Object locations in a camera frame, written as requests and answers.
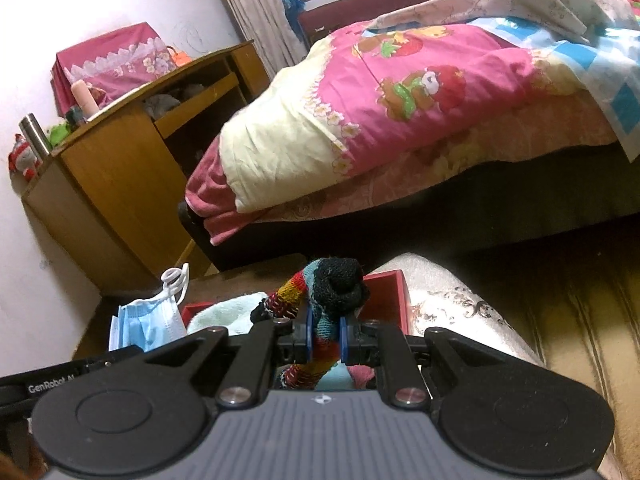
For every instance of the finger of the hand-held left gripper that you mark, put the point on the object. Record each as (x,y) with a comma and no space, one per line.
(110,357)

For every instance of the pink bottle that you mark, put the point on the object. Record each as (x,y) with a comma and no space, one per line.
(85,100)

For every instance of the beige curtain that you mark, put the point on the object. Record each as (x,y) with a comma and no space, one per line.
(260,5)

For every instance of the blue face mask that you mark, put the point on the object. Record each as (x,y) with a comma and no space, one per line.
(145,325)

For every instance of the pale green fluffy towel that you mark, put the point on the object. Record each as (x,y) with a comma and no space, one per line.
(220,315)

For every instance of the santa doll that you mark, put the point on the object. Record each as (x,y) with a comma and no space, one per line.
(22,160)

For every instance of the blue cloth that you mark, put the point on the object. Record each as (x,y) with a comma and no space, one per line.
(291,15)

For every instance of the green toy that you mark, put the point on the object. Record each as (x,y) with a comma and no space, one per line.
(59,132)

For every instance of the bed with dark frame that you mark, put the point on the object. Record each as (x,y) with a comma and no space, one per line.
(400,230)

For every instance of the grey clothes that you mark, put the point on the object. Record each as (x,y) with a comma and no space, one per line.
(165,102)

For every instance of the orange item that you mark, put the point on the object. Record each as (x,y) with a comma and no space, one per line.
(180,56)

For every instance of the red cardboard box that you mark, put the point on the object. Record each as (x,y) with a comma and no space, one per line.
(390,300)

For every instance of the wooden desk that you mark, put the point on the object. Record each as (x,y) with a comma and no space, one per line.
(110,185)

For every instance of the wooden stool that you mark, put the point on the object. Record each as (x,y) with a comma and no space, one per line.
(235,280)

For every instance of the white embroidered tablecloth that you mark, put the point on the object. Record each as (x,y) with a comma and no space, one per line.
(450,300)

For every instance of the striped knit sock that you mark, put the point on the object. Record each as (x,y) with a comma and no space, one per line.
(330,280)

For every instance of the white floral bedsheet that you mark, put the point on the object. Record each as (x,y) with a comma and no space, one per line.
(500,5)

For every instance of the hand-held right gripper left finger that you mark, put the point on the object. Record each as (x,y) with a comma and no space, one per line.
(308,331)

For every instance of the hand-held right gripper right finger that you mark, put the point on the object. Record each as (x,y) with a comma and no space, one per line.
(345,334)

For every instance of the pink printed quilt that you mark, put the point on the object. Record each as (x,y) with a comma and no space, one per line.
(400,85)

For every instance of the steel thermos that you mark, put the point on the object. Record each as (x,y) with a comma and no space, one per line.
(35,135)

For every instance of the pink lace-trimmed cover cloth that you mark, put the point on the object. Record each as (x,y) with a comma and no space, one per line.
(115,60)

